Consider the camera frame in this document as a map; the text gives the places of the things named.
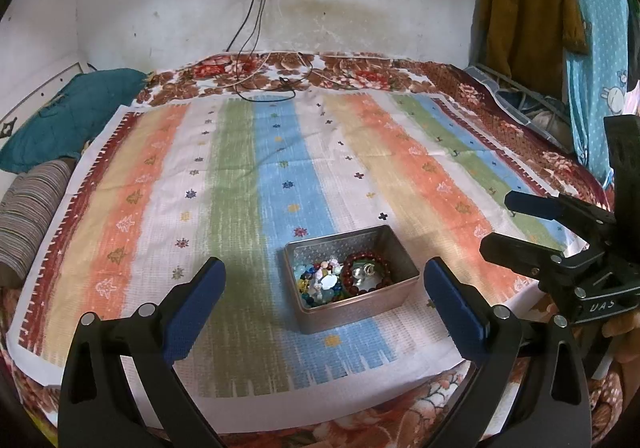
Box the red bead bracelet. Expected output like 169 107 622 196
340 251 396 296

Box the pastel stone charm bracelet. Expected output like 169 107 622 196
309 256 346 304

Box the light blue bead bracelet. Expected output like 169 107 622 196
299 288 346 308

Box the multicolour glass bead bracelet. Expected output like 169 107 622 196
294 262 331 302

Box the blue polka dot cloth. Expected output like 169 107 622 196
565 0 629 187

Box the mustard brown hanging garment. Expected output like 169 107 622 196
477 0 588 98

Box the silver metal tin box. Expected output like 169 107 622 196
282 225 420 334

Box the striped colourful cloth mat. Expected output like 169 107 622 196
8 90 582 433

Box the grey striped bolster pillow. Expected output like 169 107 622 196
0 158 76 289

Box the teal pillow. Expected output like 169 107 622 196
1 68 148 174

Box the black charging cable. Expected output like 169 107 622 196
224 0 314 104

